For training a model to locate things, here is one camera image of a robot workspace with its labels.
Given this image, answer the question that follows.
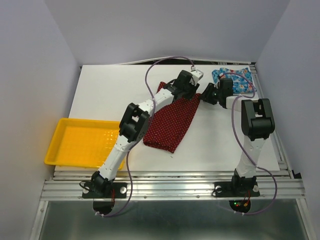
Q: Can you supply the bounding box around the blue floral folded skirt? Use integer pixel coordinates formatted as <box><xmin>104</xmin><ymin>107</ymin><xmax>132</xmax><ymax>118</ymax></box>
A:
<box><xmin>211</xmin><ymin>67</ymin><xmax>256</xmax><ymax>95</ymax></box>

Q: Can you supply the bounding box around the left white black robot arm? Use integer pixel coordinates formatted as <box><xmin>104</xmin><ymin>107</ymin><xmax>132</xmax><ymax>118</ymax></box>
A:
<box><xmin>90</xmin><ymin>67</ymin><xmax>204</xmax><ymax>198</ymax></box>

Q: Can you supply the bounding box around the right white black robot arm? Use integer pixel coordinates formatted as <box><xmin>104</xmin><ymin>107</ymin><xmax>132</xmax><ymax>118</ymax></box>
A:
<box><xmin>200</xmin><ymin>78</ymin><xmax>275</xmax><ymax>198</ymax></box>

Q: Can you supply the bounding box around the red polka dot skirt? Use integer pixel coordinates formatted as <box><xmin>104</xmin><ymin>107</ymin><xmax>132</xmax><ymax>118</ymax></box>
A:
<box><xmin>143</xmin><ymin>93</ymin><xmax>201</xmax><ymax>154</ymax></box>

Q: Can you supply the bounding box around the aluminium frame rail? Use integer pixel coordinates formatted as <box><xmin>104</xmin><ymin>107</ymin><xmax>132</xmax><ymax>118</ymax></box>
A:
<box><xmin>40</xmin><ymin>170</ymin><xmax>306</xmax><ymax>201</ymax></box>

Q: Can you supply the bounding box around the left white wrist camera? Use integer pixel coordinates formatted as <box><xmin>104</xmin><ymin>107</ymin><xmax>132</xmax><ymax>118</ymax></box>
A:
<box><xmin>190</xmin><ymin>66</ymin><xmax>204</xmax><ymax>83</ymax></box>

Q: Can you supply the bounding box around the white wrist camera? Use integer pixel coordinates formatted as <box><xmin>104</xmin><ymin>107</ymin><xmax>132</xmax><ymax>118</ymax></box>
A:
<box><xmin>190</xmin><ymin>66</ymin><xmax>204</xmax><ymax>83</ymax></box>
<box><xmin>214</xmin><ymin>80</ymin><xmax>220</xmax><ymax>89</ymax></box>

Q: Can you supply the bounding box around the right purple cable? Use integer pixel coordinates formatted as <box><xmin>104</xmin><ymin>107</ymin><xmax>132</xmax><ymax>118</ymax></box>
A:
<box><xmin>217</xmin><ymin>72</ymin><xmax>279</xmax><ymax>216</ymax></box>

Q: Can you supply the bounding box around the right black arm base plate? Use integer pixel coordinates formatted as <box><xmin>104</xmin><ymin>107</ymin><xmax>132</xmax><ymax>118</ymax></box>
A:
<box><xmin>211</xmin><ymin>181</ymin><xmax>260</xmax><ymax>198</ymax></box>

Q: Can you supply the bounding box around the yellow plastic tray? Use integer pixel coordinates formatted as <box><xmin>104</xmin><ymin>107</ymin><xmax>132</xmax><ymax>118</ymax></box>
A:
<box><xmin>44</xmin><ymin>118</ymin><xmax>120</xmax><ymax>168</ymax></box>

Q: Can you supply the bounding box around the purple cable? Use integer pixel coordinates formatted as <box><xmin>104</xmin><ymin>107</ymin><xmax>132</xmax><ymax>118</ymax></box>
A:
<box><xmin>93</xmin><ymin>56</ymin><xmax>198</xmax><ymax>218</ymax></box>
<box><xmin>217</xmin><ymin>72</ymin><xmax>279</xmax><ymax>216</ymax></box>

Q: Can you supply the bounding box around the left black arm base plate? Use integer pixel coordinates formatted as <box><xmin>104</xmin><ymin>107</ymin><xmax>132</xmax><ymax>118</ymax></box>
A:
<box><xmin>79</xmin><ymin>181</ymin><xmax>127</xmax><ymax>199</ymax></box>

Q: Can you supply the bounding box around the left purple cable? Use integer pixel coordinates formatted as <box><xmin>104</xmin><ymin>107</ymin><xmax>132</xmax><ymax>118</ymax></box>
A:
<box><xmin>93</xmin><ymin>56</ymin><xmax>198</xmax><ymax>218</ymax></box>

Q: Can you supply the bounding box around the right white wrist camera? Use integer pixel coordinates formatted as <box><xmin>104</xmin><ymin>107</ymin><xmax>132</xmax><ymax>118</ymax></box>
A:
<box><xmin>214</xmin><ymin>80</ymin><xmax>220</xmax><ymax>89</ymax></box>

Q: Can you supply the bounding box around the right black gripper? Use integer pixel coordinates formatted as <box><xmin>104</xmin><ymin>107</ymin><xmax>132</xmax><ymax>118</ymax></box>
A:
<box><xmin>197</xmin><ymin>82</ymin><xmax>222</xmax><ymax>105</ymax></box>

